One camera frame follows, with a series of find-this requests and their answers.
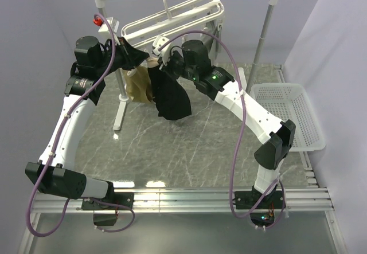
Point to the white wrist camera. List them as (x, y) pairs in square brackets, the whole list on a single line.
[(103, 29), (162, 48)]

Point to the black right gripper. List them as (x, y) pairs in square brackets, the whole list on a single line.
[(167, 68)]

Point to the khaki underwear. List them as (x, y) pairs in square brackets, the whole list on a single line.
[(138, 85)]

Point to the aluminium mounting rail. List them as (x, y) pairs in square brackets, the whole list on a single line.
[(216, 200)]

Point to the white clip hanger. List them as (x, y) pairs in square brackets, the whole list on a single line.
[(185, 16)]

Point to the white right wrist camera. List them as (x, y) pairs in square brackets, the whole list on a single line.
[(162, 48)]

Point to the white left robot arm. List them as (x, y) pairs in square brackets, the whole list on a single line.
[(54, 172)]

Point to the grey hanging underwear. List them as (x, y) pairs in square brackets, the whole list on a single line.
[(211, 44)]

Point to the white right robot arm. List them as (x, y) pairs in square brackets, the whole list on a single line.
[(276, 136)]

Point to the black underwear beige waistband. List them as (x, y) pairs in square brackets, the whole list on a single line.
[(170, 98)]

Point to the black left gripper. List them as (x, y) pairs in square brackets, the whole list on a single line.
[(133, 57)]

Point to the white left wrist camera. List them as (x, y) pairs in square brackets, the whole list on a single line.
[(103, 29)]

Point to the white plastic basket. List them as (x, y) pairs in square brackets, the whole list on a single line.
[(290, 101)]

